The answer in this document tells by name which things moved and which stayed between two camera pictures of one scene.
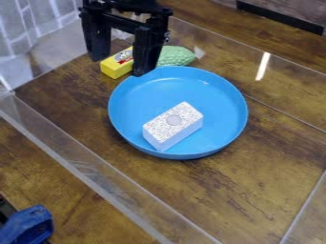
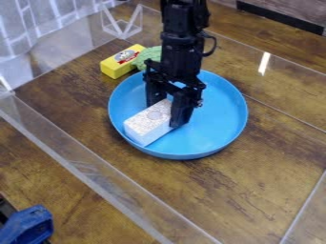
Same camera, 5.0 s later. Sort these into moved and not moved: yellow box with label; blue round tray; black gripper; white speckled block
Moved: black gripper; white speckled block
Not moved: blue round tray; yellow box with label
